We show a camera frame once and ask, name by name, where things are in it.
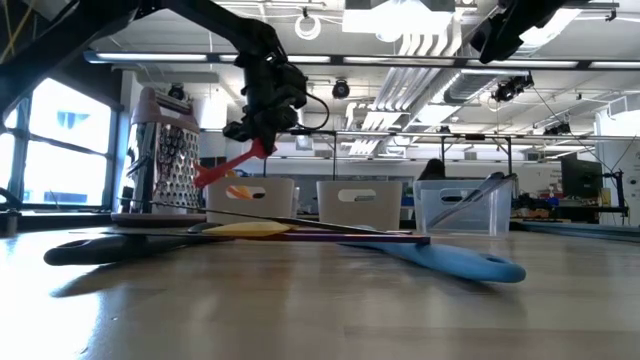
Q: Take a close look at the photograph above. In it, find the person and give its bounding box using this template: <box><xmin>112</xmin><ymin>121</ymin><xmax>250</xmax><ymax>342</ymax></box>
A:
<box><xmin>417</xmin><ymin>158</ymin><xmax>448</xmax><ymax>182</ymax></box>

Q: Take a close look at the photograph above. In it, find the metal box grater pink handle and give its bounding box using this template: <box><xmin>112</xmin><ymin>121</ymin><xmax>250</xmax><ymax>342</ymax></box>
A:
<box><xmin>110</xmin><ymin>87</ymin><xmax>206</xmax><ymax>229</ymax></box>

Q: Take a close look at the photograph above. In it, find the silver ventilation duct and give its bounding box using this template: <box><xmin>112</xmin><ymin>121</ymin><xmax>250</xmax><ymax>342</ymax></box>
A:
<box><xmin>422</xmin><ymin>0</ymin><xmax>586</xmax><ymax>106</ymax></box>

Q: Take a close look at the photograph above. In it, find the black background workstation frame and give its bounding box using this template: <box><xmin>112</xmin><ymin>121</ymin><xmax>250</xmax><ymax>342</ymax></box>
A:
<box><xmin>199</xmin><ymin>128</ymin><xmax>596</xmax><ymax>181</ymax></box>

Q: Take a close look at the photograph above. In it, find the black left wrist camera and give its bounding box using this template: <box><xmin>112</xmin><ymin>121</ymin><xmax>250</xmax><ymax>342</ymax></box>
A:
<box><xmin>277</xmin><ymin>64</ymin><xmax>309</xmax><ymax>111</ymax></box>

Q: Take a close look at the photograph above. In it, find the blue silicone spatula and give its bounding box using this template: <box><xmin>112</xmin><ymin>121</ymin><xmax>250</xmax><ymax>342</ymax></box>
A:
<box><xmin>342</xmin><ymin>242</ymin><xmax>528</xmax><ymax>285</ymax></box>

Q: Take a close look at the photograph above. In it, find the LED light bar frame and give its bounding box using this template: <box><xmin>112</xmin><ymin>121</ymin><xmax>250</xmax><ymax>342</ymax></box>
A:
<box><xmin>82</xmin><ymin>48</ymin><xmax>640</xmax><ymax>72</ymax></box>

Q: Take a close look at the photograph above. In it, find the long yellow plastic utensil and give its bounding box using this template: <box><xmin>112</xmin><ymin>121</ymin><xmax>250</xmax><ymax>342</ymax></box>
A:
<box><xmin>225</xmin><ymin>168</ymin><xmax>255</xmax><ymax>200</ymax></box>

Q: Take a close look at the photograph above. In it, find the clear plastic bin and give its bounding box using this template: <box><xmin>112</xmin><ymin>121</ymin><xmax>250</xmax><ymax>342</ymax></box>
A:
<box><xmin>412</xmin><ymin>178</ymin><xmax>515</xmax><ymax>238</ymax></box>

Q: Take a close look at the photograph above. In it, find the white plastic bin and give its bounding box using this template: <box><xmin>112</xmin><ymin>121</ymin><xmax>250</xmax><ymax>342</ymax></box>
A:
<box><xmin>316</xmin><ymin>179</ymin><xmax>404</xmax><ymax>232</ymax></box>
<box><xmin>202</xmin><ymin>176</ymin><xmax>296</xmax><ymax>227</ymax></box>

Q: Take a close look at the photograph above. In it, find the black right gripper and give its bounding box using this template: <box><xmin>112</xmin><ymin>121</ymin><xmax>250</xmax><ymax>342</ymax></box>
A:
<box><xmin>469</xmin><ymin>0</ymin><xmax>571</xmax><ymax>65</ymax></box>

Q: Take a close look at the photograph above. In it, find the iridescent metal knife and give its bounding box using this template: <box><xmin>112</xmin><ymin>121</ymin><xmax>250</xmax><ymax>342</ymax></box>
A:
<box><xmin>428</xmin><ymin>171</ymin><xmax>519</xmax><ymax>230</ymax></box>

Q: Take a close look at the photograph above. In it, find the red plastic utensil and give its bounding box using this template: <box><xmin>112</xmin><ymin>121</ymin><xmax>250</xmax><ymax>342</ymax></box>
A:
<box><xmin>193</xmin><ymin>137</ymin><xmax>278</xmax><ymax>190</ymax></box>

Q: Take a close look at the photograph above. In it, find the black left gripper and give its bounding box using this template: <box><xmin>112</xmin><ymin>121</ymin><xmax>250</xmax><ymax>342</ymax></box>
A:
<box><xmin>223</xmin><ymin>47</ymin><xmax>300</xmax><ymax>156</ymax></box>

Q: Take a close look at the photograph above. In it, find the white cable coil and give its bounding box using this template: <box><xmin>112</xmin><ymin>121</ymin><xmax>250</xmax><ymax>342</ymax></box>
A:
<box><xmin>293</xmin><ymin>13</ymin><xmax>323</xmax><ymax>42</ymax></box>

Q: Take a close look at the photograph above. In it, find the black left camera cable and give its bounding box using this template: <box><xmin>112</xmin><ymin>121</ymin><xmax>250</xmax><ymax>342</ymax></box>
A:
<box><xmin>294</xmin><ymin>91</ymin><xmax>332</xmax><ymax>134</ymax></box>

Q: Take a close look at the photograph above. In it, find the black computer monitor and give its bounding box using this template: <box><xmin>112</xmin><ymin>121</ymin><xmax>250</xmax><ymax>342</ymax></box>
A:
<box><xmin>559</xmin><ymin>157</ymin><xmax>605</xmax><ymax>200</ymax></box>

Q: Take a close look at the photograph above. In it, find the large window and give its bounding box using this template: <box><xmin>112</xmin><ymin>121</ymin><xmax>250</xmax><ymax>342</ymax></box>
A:
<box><xmin>0</xmin><ymin>74</ymin><xmax>115</xmax><ymax>209</ymax></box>

